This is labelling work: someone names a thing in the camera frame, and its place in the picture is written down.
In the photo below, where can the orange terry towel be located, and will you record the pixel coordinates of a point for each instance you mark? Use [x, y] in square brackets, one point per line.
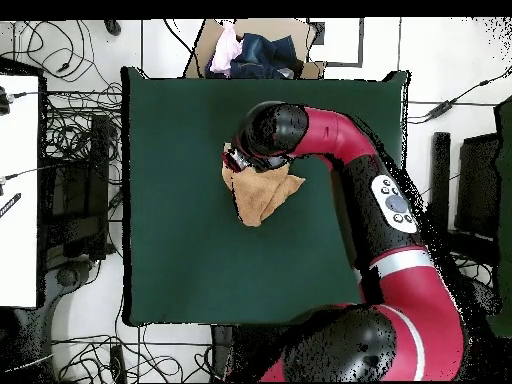
[260, 196]

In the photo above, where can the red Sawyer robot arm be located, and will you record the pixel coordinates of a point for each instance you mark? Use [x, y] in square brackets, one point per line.
[416, 304]

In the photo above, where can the dark green tablecloth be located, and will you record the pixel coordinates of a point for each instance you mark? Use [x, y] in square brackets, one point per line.
[180, 240]

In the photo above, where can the pink garment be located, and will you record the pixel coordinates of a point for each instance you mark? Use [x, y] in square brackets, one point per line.
[224, 56]

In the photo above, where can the blue jeans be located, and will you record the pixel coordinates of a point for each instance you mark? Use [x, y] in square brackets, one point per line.
[260, 56]

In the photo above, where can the black floor stand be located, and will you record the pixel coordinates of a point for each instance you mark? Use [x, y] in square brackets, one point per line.
[100, 160]

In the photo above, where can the cardboard box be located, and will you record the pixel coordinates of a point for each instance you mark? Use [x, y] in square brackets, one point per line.
[280, 28]

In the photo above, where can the small black floor device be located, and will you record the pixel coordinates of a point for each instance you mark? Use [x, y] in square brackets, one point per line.
[112, 27]

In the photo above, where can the grey stand base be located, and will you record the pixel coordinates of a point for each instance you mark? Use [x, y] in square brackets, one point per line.
[66, 276]
[486, 296]

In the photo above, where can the black power adapter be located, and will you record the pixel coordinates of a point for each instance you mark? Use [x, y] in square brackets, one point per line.
[440, 108]

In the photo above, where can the white desk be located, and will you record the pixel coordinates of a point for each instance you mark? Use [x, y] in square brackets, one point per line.
[18, 200]

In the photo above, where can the black power strip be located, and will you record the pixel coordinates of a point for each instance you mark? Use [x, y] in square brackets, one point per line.
[118, 364]

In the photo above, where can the dark green cloth-covered object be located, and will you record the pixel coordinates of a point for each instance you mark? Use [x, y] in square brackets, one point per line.
[504, 200]

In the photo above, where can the black furniture frame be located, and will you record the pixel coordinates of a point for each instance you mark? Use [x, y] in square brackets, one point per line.
[440, 168]

